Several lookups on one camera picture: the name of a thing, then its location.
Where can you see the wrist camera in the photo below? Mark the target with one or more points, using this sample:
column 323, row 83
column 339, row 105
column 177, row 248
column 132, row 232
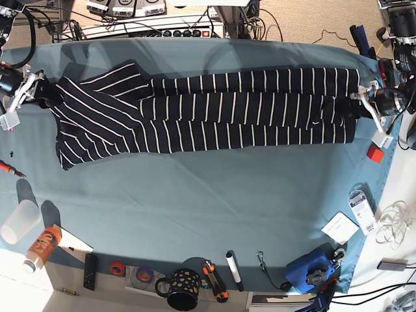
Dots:
column 9, row 120
column 382, row 140

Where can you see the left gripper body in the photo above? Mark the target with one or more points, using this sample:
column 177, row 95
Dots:
column 379, row 102

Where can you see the red black clamp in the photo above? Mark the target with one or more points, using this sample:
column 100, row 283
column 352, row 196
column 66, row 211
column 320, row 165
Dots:
column 387, row 72

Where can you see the black power strip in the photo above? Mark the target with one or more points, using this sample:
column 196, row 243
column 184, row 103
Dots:
column 178, row 33

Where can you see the blue clamp device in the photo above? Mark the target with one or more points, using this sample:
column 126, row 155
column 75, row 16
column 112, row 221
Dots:
column 313, row 269

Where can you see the red cube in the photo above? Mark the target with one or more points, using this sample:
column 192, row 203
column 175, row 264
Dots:
column 375, row 154

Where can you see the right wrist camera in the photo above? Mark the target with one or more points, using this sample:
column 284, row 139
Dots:
column 9, row 120

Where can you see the carabiner with black cord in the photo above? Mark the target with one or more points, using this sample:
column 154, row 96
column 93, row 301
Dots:
column 284, row 286

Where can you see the black remote control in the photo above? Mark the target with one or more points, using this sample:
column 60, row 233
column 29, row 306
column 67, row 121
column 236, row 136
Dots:
column 90, row 271

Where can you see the teal table cloth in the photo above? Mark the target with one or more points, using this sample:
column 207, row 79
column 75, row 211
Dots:
column 170, row 211

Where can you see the translucent plastic cup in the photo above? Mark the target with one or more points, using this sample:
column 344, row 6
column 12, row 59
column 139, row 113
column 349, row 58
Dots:
column 23, row 218

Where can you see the orange label bottle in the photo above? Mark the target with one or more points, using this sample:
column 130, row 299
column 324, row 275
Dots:
column 38, row 254

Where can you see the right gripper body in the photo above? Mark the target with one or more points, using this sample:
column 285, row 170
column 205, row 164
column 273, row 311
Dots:
column 18, row 82

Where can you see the purple tape roll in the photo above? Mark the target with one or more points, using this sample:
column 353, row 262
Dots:
column 144, row 274

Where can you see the white packaged item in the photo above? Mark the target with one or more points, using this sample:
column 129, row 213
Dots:
column 362, row 211

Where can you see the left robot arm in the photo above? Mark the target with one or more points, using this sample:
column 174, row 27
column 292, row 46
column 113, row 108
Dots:
column 399, row 31

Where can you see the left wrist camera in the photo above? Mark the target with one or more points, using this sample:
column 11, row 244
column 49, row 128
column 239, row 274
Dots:
column 382, row 140

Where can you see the orange tape roll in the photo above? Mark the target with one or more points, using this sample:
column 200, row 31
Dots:
column 117, row 268

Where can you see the white paper sheet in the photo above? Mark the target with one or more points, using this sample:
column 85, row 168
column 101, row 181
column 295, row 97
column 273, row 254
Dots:
column 70, row 241

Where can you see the orange screwdriver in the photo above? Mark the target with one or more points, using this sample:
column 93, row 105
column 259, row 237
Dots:
column 10, row 169

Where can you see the white paper card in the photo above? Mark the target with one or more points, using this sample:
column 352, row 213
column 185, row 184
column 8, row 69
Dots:
column 340, row 228

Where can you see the grey adapter box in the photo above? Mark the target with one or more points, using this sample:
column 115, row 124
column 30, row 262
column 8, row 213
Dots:
column 397, row 265

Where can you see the white black marker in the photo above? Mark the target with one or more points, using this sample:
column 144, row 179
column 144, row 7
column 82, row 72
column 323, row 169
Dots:
column 234, row 270

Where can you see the black mug yellow pattern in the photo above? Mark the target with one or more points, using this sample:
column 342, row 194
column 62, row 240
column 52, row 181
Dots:
column 181, row 290

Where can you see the orange black utility knife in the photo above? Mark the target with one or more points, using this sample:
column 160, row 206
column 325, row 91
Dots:
column 215, row 282

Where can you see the navy white striped t-shirt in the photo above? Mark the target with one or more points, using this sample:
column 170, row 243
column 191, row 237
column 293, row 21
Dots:
column 123, row 111

